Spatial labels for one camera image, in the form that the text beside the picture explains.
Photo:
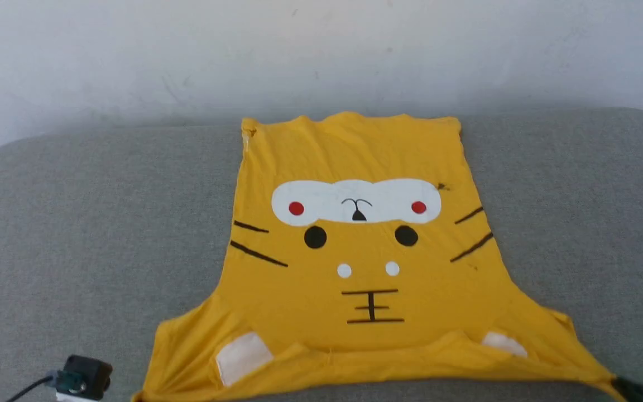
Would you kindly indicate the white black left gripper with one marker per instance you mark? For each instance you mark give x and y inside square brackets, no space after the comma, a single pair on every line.
[69,397]

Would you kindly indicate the yellow cat face garment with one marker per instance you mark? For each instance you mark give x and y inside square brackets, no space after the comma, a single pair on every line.
[366,251]

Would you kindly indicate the grey fabric sofa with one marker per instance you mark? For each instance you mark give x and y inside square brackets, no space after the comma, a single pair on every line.
[76,223]

